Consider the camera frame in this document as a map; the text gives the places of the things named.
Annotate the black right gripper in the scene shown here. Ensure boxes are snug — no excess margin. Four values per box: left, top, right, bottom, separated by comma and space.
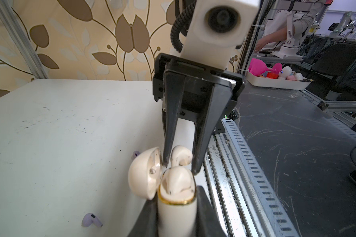
153, 53, 245, 175

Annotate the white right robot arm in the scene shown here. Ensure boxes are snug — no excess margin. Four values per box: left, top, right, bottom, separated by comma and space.
153, 1, 261, 175

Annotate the cream earbud charging case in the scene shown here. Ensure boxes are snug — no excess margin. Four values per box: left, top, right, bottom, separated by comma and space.
128, 145, 197, 237

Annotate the white tray with toys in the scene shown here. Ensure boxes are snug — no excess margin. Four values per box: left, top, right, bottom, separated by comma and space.
246, 72, 311, 90

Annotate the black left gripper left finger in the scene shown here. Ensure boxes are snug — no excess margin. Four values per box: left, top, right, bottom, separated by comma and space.
128, 199, 158, 237

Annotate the cream earbud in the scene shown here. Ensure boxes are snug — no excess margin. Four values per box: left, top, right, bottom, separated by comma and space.
171, 145, 193, 167
160, 166, 195, 203

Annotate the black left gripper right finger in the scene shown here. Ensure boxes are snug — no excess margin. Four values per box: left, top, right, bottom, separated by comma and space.
196, 186, 226, 237

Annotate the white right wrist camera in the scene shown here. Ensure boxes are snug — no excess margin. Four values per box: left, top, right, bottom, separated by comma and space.
180, 0, 260, 69

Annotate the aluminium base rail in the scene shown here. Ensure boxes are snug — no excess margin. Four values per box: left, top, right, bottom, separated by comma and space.
203, 118, 299, 237

